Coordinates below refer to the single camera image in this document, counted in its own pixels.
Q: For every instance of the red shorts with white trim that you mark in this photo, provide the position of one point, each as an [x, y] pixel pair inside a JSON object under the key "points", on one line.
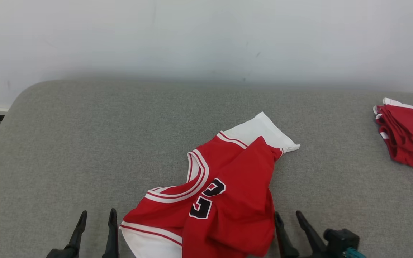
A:
{"points": [[411, 139]]}

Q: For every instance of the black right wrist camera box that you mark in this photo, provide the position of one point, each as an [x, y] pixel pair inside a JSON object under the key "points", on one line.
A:
{"points": [[339, 240]]}

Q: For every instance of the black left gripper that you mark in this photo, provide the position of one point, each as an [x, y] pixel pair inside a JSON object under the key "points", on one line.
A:
{"points": [[59, 253]]}

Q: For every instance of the red jersey with black number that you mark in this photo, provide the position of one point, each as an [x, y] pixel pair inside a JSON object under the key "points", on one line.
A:
{"points": [[235, 200]]}

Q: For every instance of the grey fabric sofa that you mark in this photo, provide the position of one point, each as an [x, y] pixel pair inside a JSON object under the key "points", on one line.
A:
{"points": [[102, 143]]}

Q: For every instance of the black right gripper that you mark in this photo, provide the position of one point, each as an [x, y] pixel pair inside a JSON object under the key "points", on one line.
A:
{"points": [[316, 256]]}

